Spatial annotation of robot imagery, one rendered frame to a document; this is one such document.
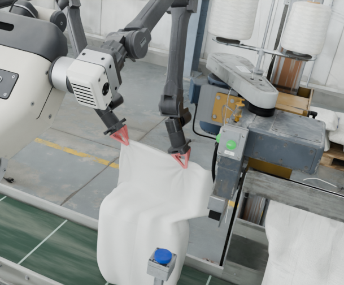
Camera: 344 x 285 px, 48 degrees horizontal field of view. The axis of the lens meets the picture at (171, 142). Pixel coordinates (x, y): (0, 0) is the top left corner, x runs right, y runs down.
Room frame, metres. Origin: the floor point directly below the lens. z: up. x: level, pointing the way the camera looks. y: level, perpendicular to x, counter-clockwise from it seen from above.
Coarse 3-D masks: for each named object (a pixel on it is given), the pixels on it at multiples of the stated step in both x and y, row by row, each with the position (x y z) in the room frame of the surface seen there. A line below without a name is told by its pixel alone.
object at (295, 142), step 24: (240, 120) 1.12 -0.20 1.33; (264, 120) 1.15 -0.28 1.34; (288, 120) 1.18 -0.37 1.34; (312, 120) 1.21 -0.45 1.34; (264, 144) 1.06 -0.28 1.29; (288, 144) 1.04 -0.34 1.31; (312, 144) 1.03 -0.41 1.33; (240, 168) 1.08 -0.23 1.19; (288, 168) 1.04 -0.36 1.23; (312, 168) 1.02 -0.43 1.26; (216, 192) 1.09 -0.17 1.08
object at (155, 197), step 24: (144, 144) 1.37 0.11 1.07; (120, 168) 1.40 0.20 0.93; (144, 168) 1.35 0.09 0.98; (168, 168) 1.30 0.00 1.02; (192, 168) 1.28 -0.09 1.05; (120, 192) 1.35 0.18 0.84; (144, 192) 1.34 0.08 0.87; (168, 192) 1.30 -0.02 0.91; (192, 192) 1.27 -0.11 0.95; (120, 216) 1.28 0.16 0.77; (144, 216) 1.26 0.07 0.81; (168, 216) 1.26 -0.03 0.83; (192, 216) 1.23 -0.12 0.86; (120, 240) 1.27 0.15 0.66; (144, 240) 1.24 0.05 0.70; (168, 240) 1.22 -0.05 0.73; (120, 264) 1.27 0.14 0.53; (144, 264) 1.23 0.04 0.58
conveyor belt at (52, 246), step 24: (0, 216) 1.64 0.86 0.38; (24, 216) 1.67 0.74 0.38; (48, 216) 1.70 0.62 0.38; (0, 240) 1.46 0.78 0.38; (24, 240) 1.48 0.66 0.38; (48, 240) 1.51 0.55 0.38; (72, 240) 1.53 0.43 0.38; (96, 240) 1.56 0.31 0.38; (24, 264) 1.33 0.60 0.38; (48, 264) 1.35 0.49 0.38; (72, 264) 1.37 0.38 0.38; (96, 264) 1.39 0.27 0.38
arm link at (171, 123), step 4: (164, 120) 1.31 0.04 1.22; (168, 120) 1.29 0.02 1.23; (172, 120) 1.28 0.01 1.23; (176, 120) 1.29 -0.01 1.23; (180, 120) 1.34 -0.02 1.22; (168, 124) 1.29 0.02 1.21; (172, 124) 1.28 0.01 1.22; (176, 124) 1.29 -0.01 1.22; (180, 124) 1.30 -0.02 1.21; (168, 128) 1.29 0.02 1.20; (172, 128) 1.28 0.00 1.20; (176, 128) 1.28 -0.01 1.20; (180, 128) 1.29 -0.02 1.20; (168, 132) 1.29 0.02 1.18; (172, 132) 1.28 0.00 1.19
